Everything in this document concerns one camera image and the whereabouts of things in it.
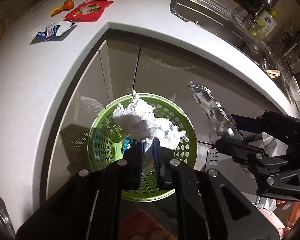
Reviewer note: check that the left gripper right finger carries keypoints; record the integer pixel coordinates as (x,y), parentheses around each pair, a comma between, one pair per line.
(164,171)

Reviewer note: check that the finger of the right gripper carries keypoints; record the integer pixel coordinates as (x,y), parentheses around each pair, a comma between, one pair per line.
(234,149)
(252,125)

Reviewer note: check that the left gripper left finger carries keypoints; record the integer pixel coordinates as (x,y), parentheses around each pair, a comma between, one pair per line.
(133,168)

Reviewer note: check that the silver foil blister pack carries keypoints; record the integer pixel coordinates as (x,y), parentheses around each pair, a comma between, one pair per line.
(222,121)

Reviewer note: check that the white tissue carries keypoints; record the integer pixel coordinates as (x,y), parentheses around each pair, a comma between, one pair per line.
(139,121)

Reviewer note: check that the blue white wrapper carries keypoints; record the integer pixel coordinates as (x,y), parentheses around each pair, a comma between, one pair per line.
(52,31)

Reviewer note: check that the red snack wrapper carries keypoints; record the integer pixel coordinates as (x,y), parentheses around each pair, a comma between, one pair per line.
(88,11)

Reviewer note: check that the right human hand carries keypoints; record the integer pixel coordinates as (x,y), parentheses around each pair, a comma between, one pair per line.
(294,215)

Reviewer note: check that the blue white carton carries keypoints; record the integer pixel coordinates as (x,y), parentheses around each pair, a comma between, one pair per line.
(129,143)

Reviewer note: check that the green plastic waste basket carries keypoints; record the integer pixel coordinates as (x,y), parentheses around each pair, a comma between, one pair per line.
(106,138)

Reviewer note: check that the dish soap bottle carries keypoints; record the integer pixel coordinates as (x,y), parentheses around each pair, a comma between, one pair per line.
(266,23)

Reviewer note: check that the stainless steel sink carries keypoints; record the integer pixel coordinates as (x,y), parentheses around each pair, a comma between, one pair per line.
(226,24)

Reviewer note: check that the chrome faucet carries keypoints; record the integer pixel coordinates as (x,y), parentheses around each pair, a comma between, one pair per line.
(256,7)

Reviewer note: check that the orange fruit peel piece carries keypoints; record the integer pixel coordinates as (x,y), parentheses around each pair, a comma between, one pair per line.
(56,11)

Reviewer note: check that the orange tangerine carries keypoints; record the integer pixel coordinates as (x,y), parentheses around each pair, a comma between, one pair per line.
(68,5)

